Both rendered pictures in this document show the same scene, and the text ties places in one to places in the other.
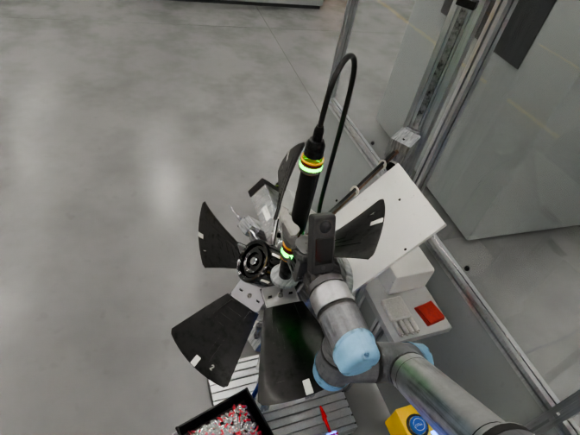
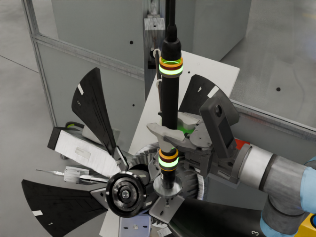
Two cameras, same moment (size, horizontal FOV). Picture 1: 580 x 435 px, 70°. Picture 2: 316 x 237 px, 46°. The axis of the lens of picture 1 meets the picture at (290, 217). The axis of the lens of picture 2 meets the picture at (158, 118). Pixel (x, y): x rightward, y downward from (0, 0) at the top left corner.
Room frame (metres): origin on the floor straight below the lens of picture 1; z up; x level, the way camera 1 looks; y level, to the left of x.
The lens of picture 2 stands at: (0.15, 0.30, 1.99)
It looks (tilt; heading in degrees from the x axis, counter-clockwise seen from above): 41 degrees down; 329
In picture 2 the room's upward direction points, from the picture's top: straight up
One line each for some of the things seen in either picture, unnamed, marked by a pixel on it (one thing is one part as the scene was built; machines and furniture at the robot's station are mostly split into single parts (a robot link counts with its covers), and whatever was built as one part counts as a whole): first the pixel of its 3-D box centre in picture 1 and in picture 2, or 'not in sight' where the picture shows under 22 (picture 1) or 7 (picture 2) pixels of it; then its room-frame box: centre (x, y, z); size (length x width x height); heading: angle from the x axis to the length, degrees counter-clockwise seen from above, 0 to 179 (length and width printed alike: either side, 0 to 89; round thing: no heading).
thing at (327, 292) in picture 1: (332, 299); (255, 165); (0.46, -0.11, 1.45); 0.08 x 0.05 x 0.08; 117
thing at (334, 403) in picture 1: (279, 400); not in sight; (0.84, -0.13, 0.04); 0.62 x 0.46 x 0.08; 117
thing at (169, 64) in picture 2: (311, 163); (170, 66); (0.63, -0.02, 1.61); 0.04 x 0.04 x 0.03
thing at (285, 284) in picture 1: (289, 262); (167, 170); (0.64, -0.02, 1.31); 0.09 x 0.07 x 0.10; 152
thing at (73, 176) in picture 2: (246, 226); (74, 176); (0.94, 0.13, 1.08); 0.07 x 0.04 x 0.06; 38
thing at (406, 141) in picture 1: (403, 145); (154, 31); (1.18, -0.31, 1.35); 0.10 x 0.07 x 0.08; 152
